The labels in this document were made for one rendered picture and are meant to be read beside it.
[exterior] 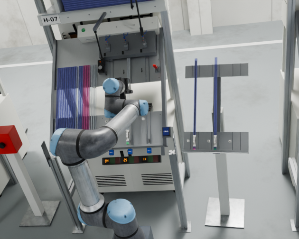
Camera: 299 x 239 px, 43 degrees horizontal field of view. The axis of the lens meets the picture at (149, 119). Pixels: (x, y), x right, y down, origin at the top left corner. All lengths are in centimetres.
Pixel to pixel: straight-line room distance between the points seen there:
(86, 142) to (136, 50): 92
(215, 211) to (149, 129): 84
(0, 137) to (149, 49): 109
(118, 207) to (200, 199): 114
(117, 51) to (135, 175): 92
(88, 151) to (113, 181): 134
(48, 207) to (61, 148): 155
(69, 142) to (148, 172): 126
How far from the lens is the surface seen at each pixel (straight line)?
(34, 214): 302
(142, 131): 216
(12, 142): 257
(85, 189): 168
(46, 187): 325
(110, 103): 184
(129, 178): 276
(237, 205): 272
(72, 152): 151
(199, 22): 534
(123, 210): 173
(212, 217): 266
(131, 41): 228
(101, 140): 148
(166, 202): 280
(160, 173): 269
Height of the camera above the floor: 200
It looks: 33 degrees down
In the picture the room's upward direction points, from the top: 11 degrees counter-clockwise
